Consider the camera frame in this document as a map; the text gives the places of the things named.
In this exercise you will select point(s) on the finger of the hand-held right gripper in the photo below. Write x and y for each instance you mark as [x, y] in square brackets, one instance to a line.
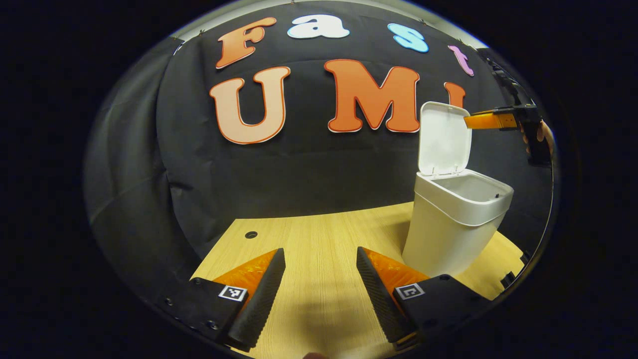
[488, 121]

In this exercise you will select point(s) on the black backdrop cloth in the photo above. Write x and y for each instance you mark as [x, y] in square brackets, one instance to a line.
[299, 174]

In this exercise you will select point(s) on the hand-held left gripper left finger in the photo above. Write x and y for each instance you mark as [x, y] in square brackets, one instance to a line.
[259, 299]

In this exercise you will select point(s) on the white desktop garbage bin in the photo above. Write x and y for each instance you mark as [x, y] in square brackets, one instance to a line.
[448, 234]

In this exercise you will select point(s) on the wooden desktop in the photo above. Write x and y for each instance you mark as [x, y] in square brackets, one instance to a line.
[319, 259]

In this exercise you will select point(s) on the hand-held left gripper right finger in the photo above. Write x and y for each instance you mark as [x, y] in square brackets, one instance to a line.
[381, 299]

